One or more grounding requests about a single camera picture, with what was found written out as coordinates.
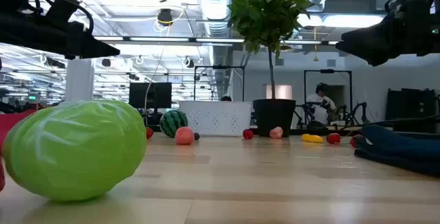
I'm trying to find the yellow hanging cord fixture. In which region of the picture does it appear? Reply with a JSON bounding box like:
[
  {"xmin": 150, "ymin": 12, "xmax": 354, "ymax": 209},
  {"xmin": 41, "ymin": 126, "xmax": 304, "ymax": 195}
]
[{"xmin": 311, "ymin": 26, "xmax": 320, "ymax": 63}]

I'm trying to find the green leafy plant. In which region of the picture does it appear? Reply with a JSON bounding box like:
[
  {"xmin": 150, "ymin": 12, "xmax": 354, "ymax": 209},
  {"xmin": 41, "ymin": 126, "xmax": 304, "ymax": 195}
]
[{"xmin": 226, "ymin": 0, "xmax": 314, "ymax": 100}]

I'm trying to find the black domed object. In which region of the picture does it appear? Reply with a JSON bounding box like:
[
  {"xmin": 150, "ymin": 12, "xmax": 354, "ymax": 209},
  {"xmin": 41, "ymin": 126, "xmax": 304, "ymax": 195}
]
[{"xmin": 306, "ymin": 120, "xmax": 326, "ymax": 131}]

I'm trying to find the peach toy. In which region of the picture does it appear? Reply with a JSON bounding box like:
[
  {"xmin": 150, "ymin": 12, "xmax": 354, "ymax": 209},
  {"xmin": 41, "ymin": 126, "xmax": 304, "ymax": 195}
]
[{"xmin": 175, "ymin": 126, "xmax": 195, "ymax": 146}]

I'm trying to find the black cabinet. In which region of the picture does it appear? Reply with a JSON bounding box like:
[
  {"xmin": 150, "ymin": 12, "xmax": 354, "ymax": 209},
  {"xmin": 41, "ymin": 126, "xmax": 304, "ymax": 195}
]
[{"xmin": 385, "ymin": 87, "xmax": 438, "ymax": 134}]

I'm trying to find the long ceiling light strip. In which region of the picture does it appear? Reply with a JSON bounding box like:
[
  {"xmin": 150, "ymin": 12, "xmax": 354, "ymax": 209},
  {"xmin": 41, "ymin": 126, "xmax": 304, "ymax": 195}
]
[{"xmin": 92, "ymin": 35, "xmax": 341, "ymax": 45}]

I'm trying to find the large ceiling light panel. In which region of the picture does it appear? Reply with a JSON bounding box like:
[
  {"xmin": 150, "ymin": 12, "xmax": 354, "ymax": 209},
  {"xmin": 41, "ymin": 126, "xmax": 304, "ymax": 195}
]
[{"xmin": 297, "ymin": 12, "xmax": 385, "ymax": 29}]

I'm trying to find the navy blue folded towel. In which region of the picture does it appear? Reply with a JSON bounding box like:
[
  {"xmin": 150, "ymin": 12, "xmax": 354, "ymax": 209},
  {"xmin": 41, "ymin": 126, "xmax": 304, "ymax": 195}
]
[{"xmin": 353, "ymin": 124, "xmax": 440, "ymax": 177}]

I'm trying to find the striped watermelon toy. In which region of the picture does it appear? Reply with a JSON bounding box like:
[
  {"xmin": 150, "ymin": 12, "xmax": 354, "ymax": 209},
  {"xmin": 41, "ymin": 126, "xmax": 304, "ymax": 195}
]
[{"xmin": 159, "ymin": 109, "xmax": 189, "ymax": 139}]

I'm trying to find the green cabbage toy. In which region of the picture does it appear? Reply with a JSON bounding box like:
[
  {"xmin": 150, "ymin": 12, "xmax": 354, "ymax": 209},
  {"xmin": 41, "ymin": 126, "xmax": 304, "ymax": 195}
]
[{"xmin": 1, "ymin": 99, "xmax": 148, "ymax": 203}]

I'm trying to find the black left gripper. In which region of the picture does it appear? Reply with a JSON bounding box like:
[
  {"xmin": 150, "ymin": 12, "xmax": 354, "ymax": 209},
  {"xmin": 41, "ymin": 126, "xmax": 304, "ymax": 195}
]
[{"xmin": 0, "ymin": 12, "xmax": 120, "ymax": 60}]

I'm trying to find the black ceiling device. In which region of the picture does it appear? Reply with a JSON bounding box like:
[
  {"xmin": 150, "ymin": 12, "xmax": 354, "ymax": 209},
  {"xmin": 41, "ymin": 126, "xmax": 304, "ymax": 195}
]
[{"xmin": 157, "ymin": 8, "xmax": 174, "ymax": 26}]

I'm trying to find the white structural column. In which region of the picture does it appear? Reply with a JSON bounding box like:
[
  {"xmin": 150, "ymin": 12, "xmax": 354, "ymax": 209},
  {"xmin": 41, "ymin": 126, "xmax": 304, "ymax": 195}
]
[{"xmin": 64, "ymin": 58, "xmax": 96, "ymax": 103}]

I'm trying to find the black background monitor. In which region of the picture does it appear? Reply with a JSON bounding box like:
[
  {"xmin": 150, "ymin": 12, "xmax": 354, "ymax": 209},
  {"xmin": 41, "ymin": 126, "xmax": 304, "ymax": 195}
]
[{"xmin": 129, "ymin": 82, "xmax": 173, "ymax": 110}]

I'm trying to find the white perforated plastic basket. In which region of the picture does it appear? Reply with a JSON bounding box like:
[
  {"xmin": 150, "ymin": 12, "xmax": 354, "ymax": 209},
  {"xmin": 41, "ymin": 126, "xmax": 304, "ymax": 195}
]
[{"xmin": 177, "ymin": 100, "xmax": 254, "ymax": 137}]

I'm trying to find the black plant pot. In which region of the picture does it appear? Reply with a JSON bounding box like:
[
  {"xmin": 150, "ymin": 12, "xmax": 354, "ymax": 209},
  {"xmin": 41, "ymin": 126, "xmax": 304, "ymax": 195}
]
[{"xmin": 252, "ymin": 98, "xmax": 297, "ymax": 138}]

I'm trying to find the small red berry toy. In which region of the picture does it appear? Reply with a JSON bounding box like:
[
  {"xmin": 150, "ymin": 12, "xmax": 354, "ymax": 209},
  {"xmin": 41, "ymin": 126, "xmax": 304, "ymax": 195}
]
[{"xmin": 349, "ymin": 134, "xmax": 364, "ymax": 148}]

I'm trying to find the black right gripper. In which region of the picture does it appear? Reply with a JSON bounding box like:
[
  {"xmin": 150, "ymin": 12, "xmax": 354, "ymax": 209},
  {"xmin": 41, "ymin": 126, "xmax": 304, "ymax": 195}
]
[{"xmin": 335, "ymin": 0, "xmax": 440, "ymax": 67}]

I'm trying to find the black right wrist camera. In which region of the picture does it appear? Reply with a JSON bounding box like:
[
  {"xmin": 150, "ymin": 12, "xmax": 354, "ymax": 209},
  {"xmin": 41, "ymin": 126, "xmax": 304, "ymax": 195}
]
[{"xmin": 384, "ymin": 0, "xmax": 415, "ymax": 15}]

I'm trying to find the black aluminium table frame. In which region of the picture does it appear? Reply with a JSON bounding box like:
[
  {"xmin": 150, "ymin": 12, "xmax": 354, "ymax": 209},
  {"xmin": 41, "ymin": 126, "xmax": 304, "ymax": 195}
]
[{"xmin": 146, "ymin": 124, "xmax": 440, "ymax": 137}]

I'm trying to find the black background station frame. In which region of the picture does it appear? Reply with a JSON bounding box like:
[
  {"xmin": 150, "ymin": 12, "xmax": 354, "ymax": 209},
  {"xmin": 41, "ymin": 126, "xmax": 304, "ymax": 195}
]
[
  {"xmin": 193, "ymin": 65, "xmax": 245, "ymax": 102},
  {"xmin": 303, "ymin": 68, "xmax": 353, "ymax": 128}
]

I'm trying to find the yellow banana toy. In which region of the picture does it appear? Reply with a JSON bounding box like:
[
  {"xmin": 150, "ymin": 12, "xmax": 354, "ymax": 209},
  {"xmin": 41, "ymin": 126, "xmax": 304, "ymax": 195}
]
[{"xmin": 301, "ymin": 133, "xmax": 325, "ymax": 144}]

